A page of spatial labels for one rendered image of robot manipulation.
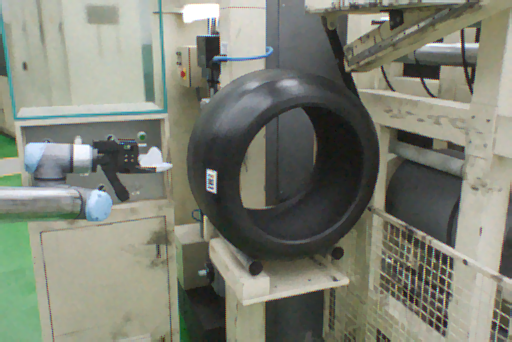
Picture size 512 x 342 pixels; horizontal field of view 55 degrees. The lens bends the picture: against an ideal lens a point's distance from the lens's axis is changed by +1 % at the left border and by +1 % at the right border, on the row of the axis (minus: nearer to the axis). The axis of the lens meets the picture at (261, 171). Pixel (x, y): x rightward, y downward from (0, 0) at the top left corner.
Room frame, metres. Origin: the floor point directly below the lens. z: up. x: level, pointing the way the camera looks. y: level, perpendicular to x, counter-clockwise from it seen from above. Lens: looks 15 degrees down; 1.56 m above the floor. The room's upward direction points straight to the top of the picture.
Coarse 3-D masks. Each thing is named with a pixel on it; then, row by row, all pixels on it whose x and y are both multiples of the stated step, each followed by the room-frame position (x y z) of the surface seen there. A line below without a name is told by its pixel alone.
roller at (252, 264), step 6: (228, 246) 1.50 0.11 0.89; (234, 252) 1.43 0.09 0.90; (240, 252) 1.40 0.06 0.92; (240, 258) 1.38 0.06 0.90; (246, 258) 1.35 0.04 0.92; (252, 258) 1.34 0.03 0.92; (246, 264) 1.33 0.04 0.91; (252, 264) 1.31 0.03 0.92; (258, 264) 1.32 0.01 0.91; (252, 270) 1.31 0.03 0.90; (258, 270) 1.32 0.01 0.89
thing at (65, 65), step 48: (0, 0) 1.75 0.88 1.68; (48, 0) 1.81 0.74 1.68; (96, 0) 1.87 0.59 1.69; (144, 0) 1.93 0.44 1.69; (48, 48) 1.80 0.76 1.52; (96, 48) 1.86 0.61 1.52; (144, 48) 1.93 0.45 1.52; (48, 96) 1.80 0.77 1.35; (96, 96) 1.86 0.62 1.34; (144, 96) 1.92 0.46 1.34
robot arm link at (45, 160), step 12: (36, 144) 1.19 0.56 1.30; (48, 144) 1.20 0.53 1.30; (60, 144) 1.21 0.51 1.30; (72, 144) 1.23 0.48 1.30; (24, 156) 1.16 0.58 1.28; (36, 156) 1.16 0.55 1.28; (48, 156) 1.17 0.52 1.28; (60, 156) 1.18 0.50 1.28; (72, 156) 1.19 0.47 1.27; (24, 168) 1.16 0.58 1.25; (36, 168) 1.16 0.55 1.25; (48, 168) 1.17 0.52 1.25; (60, 168) 1.18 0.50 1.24; (72, 168) 1.19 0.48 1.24
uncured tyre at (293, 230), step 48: (240, 96) 1.33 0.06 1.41; (288, 96) 1.32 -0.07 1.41; (336, 96) 1.38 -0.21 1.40; (192, 144) 1.41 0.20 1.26; (240, 144) 1.27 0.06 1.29; (336, 144) 1.68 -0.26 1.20; (192, 192) 1.44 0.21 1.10; (240, 192) 1.26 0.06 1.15; (336, 192) 1.62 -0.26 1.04; (240, 240) 1.29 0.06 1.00; (288, 240) 1.33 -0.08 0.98; (336, 240) 1.39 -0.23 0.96
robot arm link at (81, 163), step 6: (78, 144) 1.24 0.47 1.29; (78, 150) 1.21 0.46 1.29; (84, 150) 1.21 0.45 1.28; (90, 150) 1.23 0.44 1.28; (78, 156) 1.20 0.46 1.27; (84, 156) 1.20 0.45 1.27; (90, 156) 1.21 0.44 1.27; (78, 162) 1.19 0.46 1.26; (84, 162) 1.20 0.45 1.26; (90, 162) 1.21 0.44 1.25; (78, 168) 1.20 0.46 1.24; (84, 168) 1.20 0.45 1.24; (90, 168) 1.22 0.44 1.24
